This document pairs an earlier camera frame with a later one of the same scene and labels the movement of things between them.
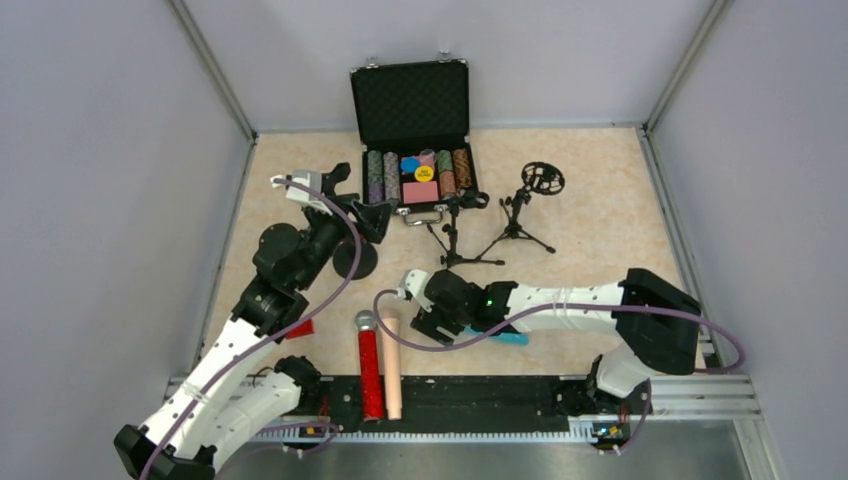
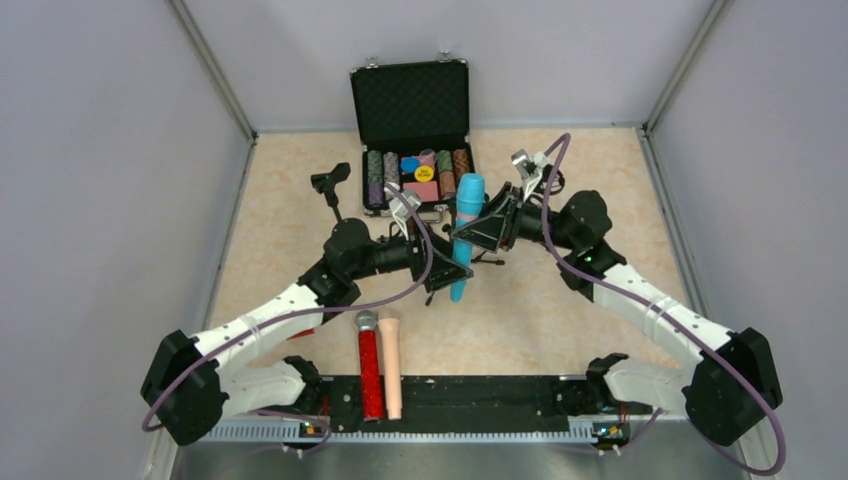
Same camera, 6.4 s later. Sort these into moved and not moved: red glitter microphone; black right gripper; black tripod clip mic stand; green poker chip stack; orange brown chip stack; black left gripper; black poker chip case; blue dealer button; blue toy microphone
Moved: blue toy microphone; black right gripper; black left gripper
Not moved: green poker chip stack; orange brown chip stack; red glitter microphone; black poker chip case; blue dealer button; black tripod clip mic stand
